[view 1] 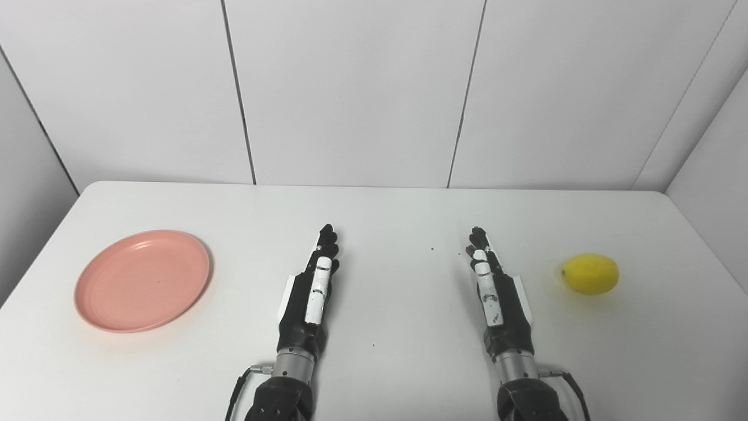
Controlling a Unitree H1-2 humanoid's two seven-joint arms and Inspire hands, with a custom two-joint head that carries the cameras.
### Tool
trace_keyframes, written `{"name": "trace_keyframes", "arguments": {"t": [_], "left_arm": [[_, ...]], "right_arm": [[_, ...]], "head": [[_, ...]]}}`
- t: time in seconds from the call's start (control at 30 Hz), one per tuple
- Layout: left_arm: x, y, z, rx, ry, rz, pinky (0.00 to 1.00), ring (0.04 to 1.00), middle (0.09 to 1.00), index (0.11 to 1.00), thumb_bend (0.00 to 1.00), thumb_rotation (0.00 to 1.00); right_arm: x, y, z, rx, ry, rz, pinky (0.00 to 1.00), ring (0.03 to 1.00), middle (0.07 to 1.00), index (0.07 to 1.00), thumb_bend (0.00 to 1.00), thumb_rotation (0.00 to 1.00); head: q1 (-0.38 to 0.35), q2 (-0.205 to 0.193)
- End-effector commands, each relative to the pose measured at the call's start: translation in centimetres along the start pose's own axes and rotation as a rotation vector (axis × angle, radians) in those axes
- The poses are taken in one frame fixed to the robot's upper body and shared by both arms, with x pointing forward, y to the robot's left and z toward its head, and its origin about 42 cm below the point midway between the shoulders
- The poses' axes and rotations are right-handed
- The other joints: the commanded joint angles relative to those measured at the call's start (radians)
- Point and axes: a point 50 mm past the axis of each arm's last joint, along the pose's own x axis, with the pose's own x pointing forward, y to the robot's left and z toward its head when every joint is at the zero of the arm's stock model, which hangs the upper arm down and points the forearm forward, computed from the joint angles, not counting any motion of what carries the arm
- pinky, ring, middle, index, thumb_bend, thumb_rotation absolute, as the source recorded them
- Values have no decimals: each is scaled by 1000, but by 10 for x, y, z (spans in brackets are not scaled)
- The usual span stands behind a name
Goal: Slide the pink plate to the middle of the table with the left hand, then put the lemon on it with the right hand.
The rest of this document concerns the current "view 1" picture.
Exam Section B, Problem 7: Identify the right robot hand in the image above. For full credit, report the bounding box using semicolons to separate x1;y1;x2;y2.
465;225;535;358

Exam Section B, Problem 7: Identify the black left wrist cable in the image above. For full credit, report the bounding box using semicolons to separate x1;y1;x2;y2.
225;364;274;421

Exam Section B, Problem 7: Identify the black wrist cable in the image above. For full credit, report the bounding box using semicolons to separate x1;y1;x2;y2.
538;366;591;421
225;364;274;421

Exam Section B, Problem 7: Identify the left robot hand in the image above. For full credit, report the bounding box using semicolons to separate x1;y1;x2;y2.
277;223;341;358

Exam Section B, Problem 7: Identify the pink round plate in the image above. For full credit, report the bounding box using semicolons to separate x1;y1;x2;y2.
74;229;211;334

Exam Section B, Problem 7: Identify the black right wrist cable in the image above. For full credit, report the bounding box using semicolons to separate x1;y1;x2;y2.
538;366;591;421

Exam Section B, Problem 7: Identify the yellow lemon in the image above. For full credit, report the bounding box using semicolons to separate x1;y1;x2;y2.
560;253;620;295

